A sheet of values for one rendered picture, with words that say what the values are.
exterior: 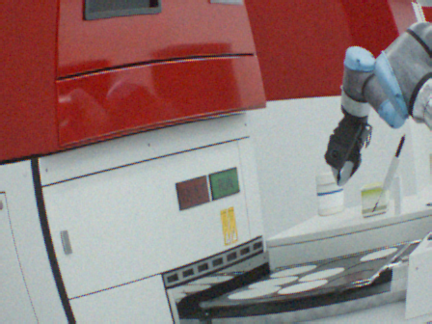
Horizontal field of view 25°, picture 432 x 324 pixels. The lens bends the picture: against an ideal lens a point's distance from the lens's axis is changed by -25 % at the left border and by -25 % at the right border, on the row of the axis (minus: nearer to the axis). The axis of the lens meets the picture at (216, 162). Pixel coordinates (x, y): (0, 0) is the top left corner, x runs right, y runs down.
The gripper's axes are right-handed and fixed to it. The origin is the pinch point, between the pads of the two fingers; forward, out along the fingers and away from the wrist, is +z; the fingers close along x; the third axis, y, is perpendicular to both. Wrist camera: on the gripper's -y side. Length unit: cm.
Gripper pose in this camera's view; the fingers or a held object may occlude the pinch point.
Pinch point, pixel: (337, 182)
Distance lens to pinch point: 240.2
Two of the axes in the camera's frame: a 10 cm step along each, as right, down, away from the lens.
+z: -1.1, 7.3, 6.7
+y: 5.9, -4.9, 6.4
